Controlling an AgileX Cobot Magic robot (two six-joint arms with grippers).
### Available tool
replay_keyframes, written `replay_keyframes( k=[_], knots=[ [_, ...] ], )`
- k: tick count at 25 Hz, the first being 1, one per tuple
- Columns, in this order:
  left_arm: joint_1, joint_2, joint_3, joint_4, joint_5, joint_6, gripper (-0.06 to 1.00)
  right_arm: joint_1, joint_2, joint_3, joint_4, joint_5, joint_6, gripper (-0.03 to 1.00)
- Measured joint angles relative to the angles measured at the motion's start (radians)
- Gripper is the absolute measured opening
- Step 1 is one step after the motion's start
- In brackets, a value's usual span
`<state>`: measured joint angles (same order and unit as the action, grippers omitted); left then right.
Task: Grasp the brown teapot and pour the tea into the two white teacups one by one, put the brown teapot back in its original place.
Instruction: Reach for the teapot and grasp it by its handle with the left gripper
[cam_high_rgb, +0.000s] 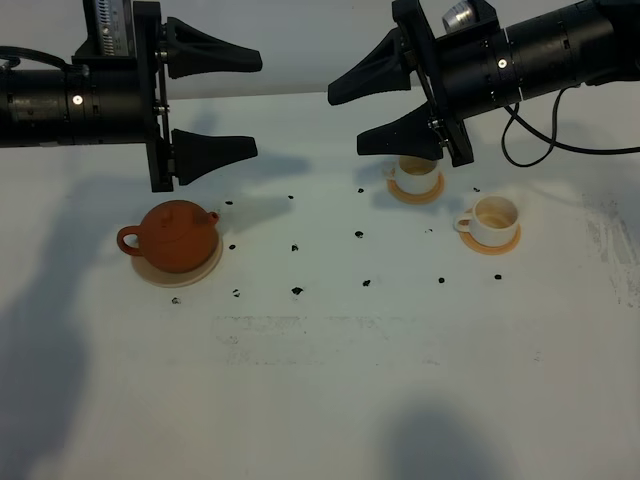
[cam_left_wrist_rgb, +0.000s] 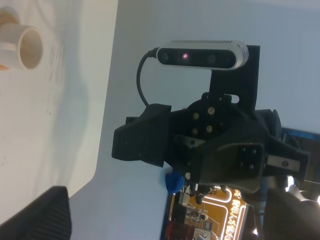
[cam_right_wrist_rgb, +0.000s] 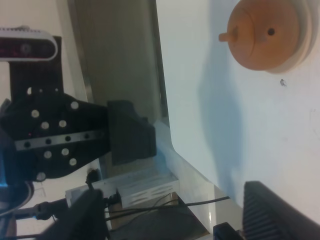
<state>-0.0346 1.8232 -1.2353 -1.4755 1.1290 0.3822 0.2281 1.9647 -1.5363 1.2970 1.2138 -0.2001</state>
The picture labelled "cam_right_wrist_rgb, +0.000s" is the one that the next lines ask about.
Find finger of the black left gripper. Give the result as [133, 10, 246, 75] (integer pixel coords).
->
[107, 100, 157, 165]

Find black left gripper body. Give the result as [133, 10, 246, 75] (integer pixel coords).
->
[0, 91, 110, 181]

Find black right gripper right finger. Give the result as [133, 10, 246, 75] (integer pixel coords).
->
[242, 181, 320, 240]

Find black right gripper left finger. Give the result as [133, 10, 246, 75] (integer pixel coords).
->
[44, 189, 108, 240]

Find brown clay teapot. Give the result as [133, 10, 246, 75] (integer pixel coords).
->
[218, 0, 300, 71]

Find beige round teapot coaster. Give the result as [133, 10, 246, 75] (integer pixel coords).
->
[267, 0, 320, 74]

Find aluminium perforated electronics box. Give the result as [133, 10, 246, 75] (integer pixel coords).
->
[65, 172, 181, 208]

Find black cables under table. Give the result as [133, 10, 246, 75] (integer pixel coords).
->
[0, 169, 231, 238]

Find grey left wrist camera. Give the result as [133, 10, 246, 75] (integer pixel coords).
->
[0, 26, 58, 62]

